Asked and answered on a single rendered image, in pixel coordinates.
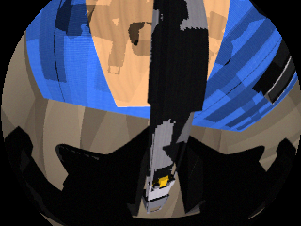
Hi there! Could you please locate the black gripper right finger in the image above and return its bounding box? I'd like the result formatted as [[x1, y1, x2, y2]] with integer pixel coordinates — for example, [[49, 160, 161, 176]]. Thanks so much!
[[177, 136, 264, 215]]

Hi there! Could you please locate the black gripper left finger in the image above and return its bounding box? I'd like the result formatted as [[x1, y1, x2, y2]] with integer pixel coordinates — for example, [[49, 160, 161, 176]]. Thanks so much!
[[55, 125, 150, 216]]

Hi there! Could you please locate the light wooden board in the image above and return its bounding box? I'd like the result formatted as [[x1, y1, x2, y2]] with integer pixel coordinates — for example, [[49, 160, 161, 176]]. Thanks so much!
[[86, 0, 230, 106]]

